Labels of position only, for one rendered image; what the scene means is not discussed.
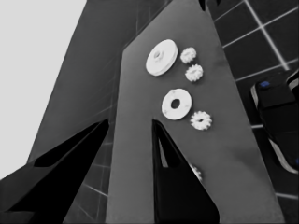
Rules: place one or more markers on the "small white toothed gear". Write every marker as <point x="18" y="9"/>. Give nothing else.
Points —
<point x="206" y="122"/>
<point x="192" y="53"/>
<point x="198" y="74"/>
<point x="197" y="172"/>

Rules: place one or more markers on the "large thick white disc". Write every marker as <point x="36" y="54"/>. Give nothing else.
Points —
<point x="168" y="62"/>

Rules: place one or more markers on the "white round carrier with pins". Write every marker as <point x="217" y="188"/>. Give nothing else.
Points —
<point x="180" y="114"/>

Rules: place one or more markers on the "dark robot torso block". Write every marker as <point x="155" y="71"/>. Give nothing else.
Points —
<point x="277" y="105"/>

